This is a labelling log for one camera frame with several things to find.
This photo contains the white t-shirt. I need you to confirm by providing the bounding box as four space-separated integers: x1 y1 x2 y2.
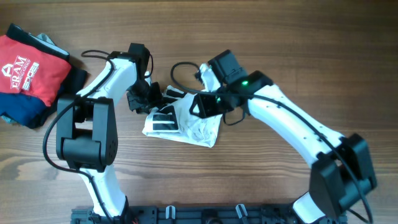
142 85 221 147

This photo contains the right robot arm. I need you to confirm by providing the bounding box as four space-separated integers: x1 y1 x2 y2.
190 71 377 223

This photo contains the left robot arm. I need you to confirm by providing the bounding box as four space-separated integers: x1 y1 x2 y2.
51 43 162 223

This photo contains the black folded garment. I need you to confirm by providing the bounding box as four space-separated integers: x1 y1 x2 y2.
2 24 88 123

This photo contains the navy blue folded garment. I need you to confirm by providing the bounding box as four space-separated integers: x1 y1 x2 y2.
1 93 57 129

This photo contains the grey folded garment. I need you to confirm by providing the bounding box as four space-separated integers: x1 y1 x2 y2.
35 33 56 46

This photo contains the red folded shirt with logo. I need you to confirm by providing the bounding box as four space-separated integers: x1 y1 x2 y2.
1 35 72 106

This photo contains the left black cable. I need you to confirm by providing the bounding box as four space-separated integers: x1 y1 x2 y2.
42 49 154 223

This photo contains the black cable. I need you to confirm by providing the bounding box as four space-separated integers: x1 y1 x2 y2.
42 49 154 223
170 61 374 224

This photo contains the right black cable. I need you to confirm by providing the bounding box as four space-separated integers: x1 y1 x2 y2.
170 61 374 224

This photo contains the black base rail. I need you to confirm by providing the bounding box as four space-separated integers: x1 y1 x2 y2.
70 203 348 224

